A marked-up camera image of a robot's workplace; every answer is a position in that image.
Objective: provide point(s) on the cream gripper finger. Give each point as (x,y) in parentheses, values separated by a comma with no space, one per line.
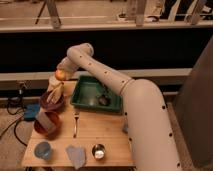
(59,93)
(51,97)

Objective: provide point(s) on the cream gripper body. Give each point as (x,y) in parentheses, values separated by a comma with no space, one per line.
(54,83)

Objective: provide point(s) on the red yellow apple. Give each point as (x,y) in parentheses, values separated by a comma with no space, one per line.
(60,75)

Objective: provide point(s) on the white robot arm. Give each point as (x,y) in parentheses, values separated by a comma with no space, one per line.
(149,129)

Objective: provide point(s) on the paper cup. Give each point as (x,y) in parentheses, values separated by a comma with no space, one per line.
(45,122)

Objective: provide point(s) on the blue plastic cup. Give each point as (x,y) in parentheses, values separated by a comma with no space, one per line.
(43,150)

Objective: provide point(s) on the red bowl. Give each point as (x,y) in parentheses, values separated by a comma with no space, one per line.
(53,116)

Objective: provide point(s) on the green plastic tray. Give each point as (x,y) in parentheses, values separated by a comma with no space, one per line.
(87,90)

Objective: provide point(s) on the dark object in tray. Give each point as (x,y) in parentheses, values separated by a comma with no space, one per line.
(103,100)

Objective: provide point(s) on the wooden board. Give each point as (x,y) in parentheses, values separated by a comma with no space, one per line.
(93,128)

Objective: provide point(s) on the grey cloth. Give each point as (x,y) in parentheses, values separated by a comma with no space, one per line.
(77,156)

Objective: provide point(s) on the small steel bowl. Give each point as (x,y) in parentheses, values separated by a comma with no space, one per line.
(98,151)

